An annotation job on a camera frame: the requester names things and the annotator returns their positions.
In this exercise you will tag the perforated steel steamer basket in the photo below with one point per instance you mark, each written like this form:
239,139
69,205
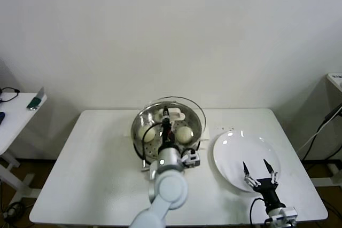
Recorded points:
149,149

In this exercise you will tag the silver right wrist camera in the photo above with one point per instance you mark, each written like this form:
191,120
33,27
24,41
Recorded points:
288,212

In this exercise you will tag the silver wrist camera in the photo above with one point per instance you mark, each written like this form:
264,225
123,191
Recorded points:
192,158
288,212

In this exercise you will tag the white stand base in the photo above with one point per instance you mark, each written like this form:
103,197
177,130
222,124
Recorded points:
334,169

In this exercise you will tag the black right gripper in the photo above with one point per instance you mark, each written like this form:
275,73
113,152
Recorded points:
267,188

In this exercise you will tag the white side table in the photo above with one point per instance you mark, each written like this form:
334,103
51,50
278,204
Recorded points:
16,110

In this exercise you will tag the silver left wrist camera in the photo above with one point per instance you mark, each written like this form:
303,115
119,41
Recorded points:
192,158

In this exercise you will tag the grey white cabinet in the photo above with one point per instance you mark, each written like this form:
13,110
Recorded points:
335,78

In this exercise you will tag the white round plate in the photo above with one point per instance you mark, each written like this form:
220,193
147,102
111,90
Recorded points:
235,164

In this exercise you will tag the white steamed baozi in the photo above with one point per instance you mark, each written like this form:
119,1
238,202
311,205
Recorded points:
185,135
147,134

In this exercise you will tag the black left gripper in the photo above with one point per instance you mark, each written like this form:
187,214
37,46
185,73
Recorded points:
166,133

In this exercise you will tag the dark blue object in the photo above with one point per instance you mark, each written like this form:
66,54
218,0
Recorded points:
1,118

